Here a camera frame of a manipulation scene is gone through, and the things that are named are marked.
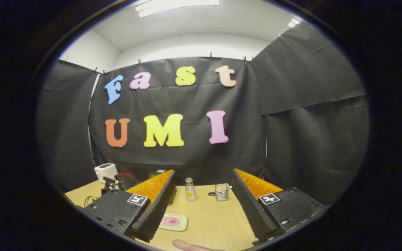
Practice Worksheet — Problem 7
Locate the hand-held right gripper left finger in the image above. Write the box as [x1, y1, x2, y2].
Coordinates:
[81, 169, 176, 243]

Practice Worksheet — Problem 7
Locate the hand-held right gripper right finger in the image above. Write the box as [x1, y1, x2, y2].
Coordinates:
[231, 168, 324, 244]

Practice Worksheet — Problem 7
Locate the black electric oven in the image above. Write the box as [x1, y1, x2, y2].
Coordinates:
[114, 169, 178, 205]

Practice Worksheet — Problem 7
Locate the white square food plate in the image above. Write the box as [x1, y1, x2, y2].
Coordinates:
[158, 213, 188, 232]

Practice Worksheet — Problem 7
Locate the white toaster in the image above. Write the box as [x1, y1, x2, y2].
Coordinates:
[94, 163, 118, 184]

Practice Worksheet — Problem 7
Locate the small clear glass bottle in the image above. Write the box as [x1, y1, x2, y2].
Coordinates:
[185, 177, 196, 202]

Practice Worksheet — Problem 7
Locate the black backdrop cloth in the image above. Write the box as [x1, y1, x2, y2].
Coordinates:
[35, 23, 371, 206]

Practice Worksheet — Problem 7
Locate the long ceiling light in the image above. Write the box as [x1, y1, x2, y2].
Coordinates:
[135, 0, 219, 18]

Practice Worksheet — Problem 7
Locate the wire mesh holder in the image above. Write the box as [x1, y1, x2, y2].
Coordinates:
[215, 183, 230, 201]

